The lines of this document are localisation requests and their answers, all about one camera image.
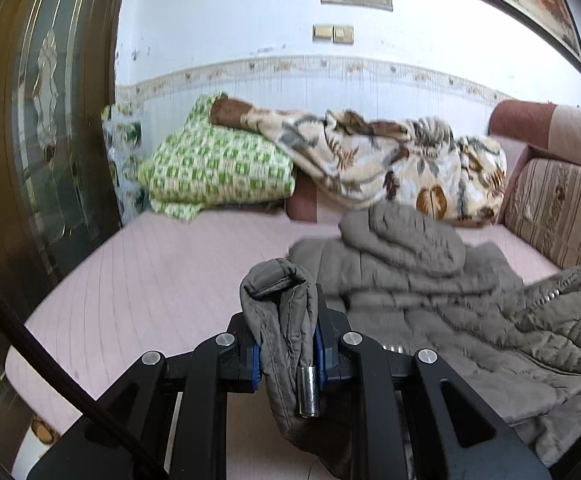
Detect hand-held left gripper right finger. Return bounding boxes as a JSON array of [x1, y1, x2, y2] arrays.
[[313, 284, 553, 480]]

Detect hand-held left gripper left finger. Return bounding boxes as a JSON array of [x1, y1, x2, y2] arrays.
[[28, 312, 262, 480]]

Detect grey quilted jacket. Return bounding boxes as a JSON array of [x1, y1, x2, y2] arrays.
[[239, 205, 581, 480]]

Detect pink striped bed sheet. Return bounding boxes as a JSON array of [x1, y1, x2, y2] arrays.
[[5, 209, 563, 480]]

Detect green checkered quilt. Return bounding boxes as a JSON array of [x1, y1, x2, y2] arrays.
[[138, 94, 297, 223]]

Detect beige floral fleece blanket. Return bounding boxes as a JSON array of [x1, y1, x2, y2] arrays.
[[209, 97, 508, 227]]

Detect striped sofa cushion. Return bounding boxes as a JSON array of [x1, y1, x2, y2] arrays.
[[501, 158, 581, 271]]

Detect dark wooden glass door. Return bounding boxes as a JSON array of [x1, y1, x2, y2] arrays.
[[0, 0, 132, 480]]

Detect black cable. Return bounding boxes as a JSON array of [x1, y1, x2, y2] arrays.
[[0, 264, 170, 480]]

